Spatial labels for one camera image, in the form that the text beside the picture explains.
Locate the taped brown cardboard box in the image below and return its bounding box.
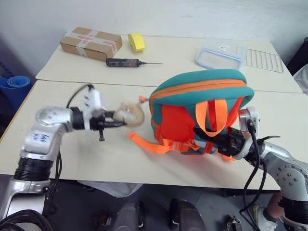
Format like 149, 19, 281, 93
59, 26, 123, 61

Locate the metal wire rack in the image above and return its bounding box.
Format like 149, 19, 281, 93
236, 46, 285, 73

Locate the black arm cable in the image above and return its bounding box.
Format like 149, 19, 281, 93
239, 119, 268, 231
65, 83, 94, 108

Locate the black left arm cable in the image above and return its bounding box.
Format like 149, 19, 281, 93
65, 83, 94, 108

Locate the white sneaker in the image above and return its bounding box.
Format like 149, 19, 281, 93
252, 204, 279, 231

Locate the blue rolled mat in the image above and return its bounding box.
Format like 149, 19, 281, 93
0, 75, 32, 110

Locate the black cable bundle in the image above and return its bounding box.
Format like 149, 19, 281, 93
0, 208, 54, 231

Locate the person's bare leg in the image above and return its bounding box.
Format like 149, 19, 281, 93
266, 192, 284, 218

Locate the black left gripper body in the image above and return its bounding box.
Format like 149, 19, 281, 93
90, 111, 109, 143

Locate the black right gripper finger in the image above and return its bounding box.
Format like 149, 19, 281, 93
208, 127, 229, 138
192, 127, 224, 146

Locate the clear blue-rimmed plastic container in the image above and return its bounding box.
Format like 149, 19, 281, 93
194, 37, 247, 72

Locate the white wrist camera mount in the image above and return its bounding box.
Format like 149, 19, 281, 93
81, 89, 103, 116
237, 106, 261, 141

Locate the white plastic bag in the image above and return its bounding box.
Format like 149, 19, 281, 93
293, 64, 308, 96

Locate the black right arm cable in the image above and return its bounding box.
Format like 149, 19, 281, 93
239, 119, 268, 231

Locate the small metal bracket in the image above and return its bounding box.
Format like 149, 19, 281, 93
226, 215, 242, 231

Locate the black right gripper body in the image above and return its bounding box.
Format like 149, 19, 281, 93
217, 127, 246, 157

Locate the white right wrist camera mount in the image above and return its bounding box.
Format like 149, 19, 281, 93
237, 106, 261, 141

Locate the dark rounded shape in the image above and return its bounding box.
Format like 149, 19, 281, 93
169, 198, 208, 231
112, 200, 145, 231

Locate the black electric screwdriver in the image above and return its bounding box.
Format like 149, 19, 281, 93
105, 57, 164, 68

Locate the orange and teal backpack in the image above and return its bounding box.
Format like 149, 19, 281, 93
127, 68, 256, 162

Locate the beige plush toy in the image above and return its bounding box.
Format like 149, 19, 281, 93
113, 100, 145, 128

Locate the crumpled translucent plastic bag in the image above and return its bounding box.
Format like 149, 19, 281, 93
76, 179, 143, 198

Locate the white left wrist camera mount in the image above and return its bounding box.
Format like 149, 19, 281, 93
81, 89, 103, 116

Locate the yellow sponge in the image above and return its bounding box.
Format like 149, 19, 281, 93
127, 32, 146, 54

